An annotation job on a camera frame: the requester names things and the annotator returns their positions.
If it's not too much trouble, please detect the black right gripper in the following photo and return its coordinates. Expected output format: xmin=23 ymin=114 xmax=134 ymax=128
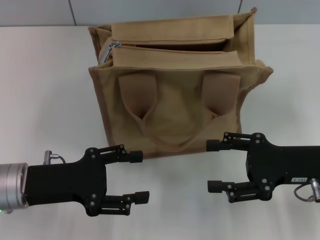
xmin=206 ymin=131 xmax=320 ymax=204

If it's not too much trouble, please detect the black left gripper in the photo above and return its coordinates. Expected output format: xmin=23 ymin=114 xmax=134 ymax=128
xmin=26 ymin=144 xmax=150 ymax=217

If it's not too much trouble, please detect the khaki canvas food bag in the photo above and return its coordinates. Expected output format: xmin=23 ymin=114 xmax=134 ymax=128
xmin=87 ymin=6 xmax=274 ymax=159

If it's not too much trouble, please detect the silver metal zipper pull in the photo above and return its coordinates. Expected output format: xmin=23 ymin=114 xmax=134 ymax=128
xmin=99 ymin=41 xmax=123 ymax=64

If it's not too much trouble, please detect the left gripper connector cable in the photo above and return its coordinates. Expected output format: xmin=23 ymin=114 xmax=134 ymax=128
xmin=44 ymin=149 xmax=66 ymax=165

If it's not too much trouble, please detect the gripper connector cable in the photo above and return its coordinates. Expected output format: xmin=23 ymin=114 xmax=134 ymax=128
xmin=44 ymin=149 xmax=66 ymax=165
xmin=293 ymin=177 xmax=320 ymax=203

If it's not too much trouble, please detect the right gripper connector cable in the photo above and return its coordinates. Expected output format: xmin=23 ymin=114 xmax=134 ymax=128
xmin=293 ymin=177 xmax=320 ymax=203

